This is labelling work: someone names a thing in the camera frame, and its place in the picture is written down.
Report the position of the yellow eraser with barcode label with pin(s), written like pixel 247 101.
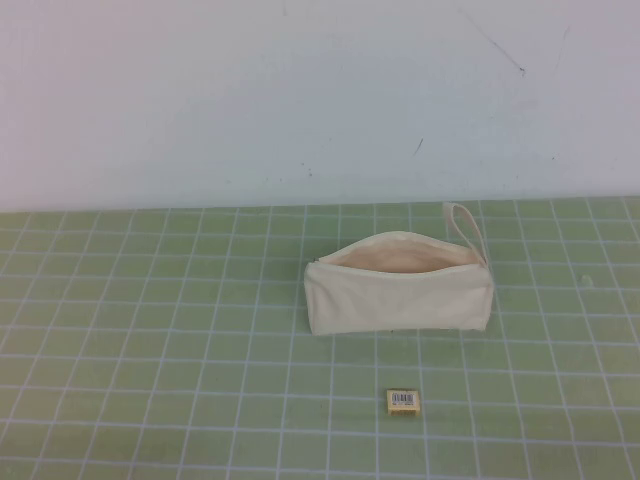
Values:
pixel 401 400

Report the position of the cream fabric pencil case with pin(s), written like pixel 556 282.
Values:
pixel 390 300

